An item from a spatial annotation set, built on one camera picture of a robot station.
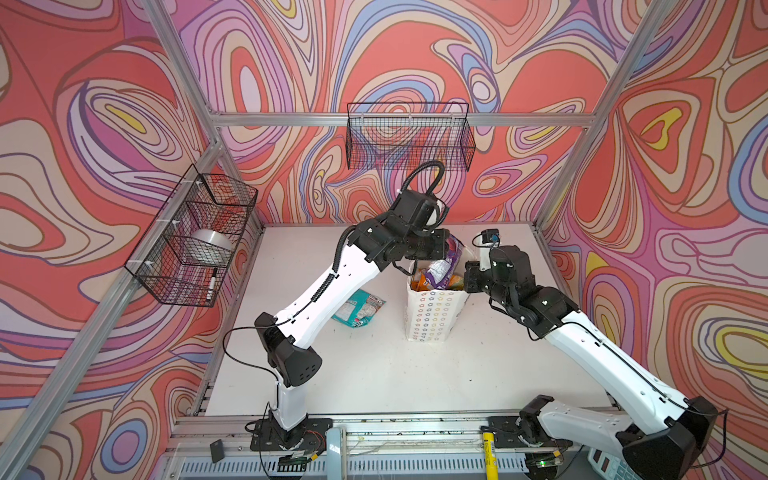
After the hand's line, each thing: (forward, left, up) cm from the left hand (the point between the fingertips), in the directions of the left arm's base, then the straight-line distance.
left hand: (455, 246), depth 68 cm
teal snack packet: (0, +25, -30) cm, 39 cm away
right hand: (0, -5, -10) cm, 11 cm away
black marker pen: (-5, +59, -9) cm, 60 cm away
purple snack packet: (-4, +3, -5) cm, 7 cm away
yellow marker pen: (-39, -8, -33) cm, 51 cm away
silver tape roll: (+1, +59, -2) cm, 59 cm away
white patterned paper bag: (-8, +4, -19) cm, 21 cm away
